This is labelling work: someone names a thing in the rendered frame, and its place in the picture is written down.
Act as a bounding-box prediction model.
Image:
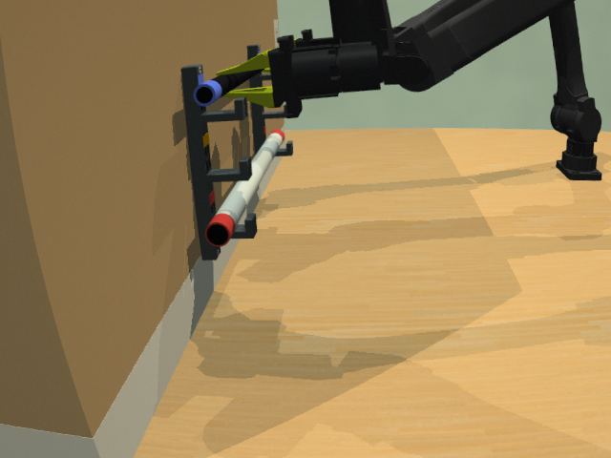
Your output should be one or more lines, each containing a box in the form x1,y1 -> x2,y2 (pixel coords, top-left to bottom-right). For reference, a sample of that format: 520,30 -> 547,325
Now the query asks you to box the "black metal bar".
193,69 -> 264,107

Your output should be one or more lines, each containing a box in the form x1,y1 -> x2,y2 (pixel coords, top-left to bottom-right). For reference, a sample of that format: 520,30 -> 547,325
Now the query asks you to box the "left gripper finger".
216,49 -> 273,75
223,86 -> 275,108

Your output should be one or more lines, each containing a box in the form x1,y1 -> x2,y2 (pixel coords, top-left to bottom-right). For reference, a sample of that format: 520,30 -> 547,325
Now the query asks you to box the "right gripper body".
295,30 -> 344,48

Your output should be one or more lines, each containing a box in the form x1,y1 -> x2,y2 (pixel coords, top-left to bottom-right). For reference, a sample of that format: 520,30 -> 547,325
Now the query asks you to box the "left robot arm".
329,0 -> 575,93

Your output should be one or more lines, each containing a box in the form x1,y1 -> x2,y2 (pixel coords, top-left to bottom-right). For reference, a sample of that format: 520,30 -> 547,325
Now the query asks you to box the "white tube with red ends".
205,130 -> 284,247

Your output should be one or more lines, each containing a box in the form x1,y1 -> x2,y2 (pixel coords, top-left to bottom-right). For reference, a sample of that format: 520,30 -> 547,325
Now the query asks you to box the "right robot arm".
393,0 -> 602,180

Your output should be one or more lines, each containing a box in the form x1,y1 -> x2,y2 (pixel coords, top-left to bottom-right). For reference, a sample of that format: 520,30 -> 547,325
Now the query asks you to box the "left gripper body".
268,35 -> 342,118

